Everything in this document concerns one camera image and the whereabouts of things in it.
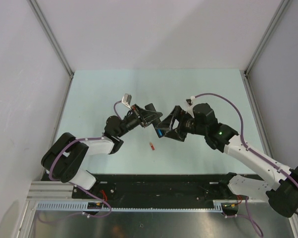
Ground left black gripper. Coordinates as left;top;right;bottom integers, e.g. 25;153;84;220
116;104;162;137

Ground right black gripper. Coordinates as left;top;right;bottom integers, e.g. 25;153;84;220
155;106;207;142

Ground black remote control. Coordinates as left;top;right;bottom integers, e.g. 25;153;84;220
145;103;163;134

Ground blue battery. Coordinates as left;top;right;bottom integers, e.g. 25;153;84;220
156;129;165;138

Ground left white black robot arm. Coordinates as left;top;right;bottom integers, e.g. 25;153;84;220
41;104;163;198

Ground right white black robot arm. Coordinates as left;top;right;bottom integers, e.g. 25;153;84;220
155;103;298;218

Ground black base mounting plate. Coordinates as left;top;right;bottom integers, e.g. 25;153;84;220
40;173;248;202

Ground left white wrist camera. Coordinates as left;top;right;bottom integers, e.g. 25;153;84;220
121;93;132;108

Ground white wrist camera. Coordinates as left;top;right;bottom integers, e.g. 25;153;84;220
186;96;196;108
121;93;132;108

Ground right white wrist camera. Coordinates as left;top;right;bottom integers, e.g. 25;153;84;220
186;96;196;108

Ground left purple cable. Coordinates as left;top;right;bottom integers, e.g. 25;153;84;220
37;101;122;223

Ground grey slotted cable duct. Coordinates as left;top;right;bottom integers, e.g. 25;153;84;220
36;201;238;213

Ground right aluminium frame post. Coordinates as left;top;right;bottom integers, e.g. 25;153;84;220
244;0;291;75

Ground aluminium frame post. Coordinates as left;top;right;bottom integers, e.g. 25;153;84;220
244;0;291;75
27;0;74;78

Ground left aluminium frame post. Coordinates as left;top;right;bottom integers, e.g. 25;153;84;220
27;0;74;78

